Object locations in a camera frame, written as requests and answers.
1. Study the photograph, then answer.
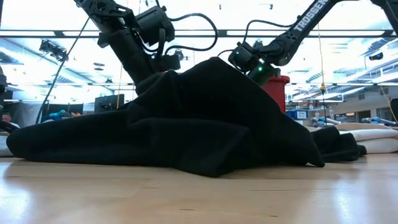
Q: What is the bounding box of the thick black cable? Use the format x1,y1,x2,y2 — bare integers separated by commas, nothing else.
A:
34,17,91,125

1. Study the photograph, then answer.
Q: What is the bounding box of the blue bin with white label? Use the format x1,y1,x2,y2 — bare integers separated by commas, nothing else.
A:
287,110,309,121

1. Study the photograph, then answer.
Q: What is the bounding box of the black overhead frame bar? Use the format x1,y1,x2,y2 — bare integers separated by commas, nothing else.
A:
0,29,398,39

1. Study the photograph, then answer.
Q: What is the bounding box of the cream canvas tote bag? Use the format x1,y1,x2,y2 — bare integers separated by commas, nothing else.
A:
306,122,398,155

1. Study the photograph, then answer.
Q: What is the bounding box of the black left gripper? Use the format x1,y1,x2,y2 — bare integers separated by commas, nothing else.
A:
98,27,164,96

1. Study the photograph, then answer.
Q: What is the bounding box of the teal crumpled item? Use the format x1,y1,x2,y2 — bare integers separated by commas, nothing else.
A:
49,109,73,118

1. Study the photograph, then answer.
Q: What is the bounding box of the grey tube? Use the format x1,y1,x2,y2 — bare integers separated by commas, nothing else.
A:
361,116,398,127

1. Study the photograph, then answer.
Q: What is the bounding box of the black computer monitor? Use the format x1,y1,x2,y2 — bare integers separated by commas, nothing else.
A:
95,94,125,113

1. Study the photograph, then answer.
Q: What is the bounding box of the red plastic laundry bin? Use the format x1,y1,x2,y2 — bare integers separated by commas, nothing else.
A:
262,75,290,114

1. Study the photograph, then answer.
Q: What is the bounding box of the black garment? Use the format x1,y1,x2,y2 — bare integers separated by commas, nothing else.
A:
6,57,368,178

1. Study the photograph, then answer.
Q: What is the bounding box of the grey Reebok t-shirt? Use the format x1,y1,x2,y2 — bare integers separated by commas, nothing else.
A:
0,135,15,158

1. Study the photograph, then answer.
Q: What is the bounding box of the person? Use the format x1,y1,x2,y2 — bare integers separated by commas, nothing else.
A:
1,112,21,129

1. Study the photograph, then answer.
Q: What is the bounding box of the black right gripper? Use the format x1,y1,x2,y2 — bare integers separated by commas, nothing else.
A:
247,62,281,87

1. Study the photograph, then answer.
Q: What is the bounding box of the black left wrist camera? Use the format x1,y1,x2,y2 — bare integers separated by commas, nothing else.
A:
154,54,182,72

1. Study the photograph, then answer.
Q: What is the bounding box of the black ceiling camera cluster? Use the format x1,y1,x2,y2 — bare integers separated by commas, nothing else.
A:
39,39,70,63

